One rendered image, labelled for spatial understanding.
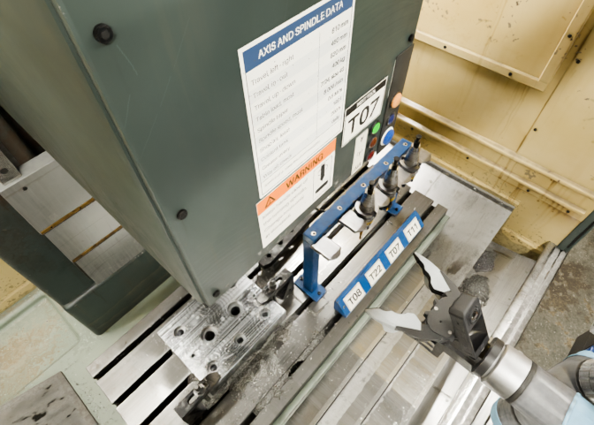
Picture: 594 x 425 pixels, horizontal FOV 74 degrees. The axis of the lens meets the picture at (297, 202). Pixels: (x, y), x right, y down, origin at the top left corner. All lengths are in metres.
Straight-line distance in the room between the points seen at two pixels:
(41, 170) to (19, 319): 0.97
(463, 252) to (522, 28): 0.79
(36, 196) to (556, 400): 1.11
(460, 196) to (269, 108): 1.37
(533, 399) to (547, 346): 1.80
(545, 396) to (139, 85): 0.66
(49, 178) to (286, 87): 0.81
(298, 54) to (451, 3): 1.03
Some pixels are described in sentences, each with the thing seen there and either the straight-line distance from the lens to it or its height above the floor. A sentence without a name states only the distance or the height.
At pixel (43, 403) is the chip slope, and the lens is 1.69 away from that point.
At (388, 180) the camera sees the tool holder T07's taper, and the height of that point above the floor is 1.26.
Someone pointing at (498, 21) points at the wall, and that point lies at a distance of 1.37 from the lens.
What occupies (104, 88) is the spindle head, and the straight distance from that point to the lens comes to 0.29.
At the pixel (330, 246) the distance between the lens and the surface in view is 1.02.
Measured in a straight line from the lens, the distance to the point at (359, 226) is 1.06.
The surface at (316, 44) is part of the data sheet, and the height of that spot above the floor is 1.87.
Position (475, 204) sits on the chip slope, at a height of 0.83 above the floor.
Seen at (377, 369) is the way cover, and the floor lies 0.76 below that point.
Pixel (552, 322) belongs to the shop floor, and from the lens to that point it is 2.59.
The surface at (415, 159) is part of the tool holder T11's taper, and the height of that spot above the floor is 1.26.
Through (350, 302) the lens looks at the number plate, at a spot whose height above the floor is 0.94.
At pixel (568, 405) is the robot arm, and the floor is 1.47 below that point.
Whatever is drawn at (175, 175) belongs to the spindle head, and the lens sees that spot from 0.36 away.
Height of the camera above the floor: 2.09
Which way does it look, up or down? 53 degrees down
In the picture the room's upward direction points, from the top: 2 degrees counter-clockwise
